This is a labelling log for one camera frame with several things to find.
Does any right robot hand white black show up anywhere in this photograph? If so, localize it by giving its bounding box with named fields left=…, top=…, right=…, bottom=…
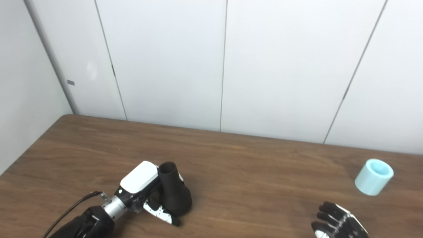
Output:
left=311, top=202, right=370, bottom=238

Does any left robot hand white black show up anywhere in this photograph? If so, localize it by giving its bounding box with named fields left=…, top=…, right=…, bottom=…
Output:
left=114, top=161, right=184, bottom=227

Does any black nozzle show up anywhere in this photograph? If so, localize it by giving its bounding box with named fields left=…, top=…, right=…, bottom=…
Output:
left=158, top=162, right=193, bottom=218

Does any light-blue hose piece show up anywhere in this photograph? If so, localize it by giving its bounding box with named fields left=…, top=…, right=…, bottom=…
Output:
left=355, top=159, right=394, bottom=196

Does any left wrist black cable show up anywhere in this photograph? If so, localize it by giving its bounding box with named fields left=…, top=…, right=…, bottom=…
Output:
left=42, top=191, right=104, bottom=238

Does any grey wall corner trim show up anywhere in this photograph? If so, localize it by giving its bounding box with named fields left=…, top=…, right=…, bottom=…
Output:
left=24, top=0, right=80, bottom=115

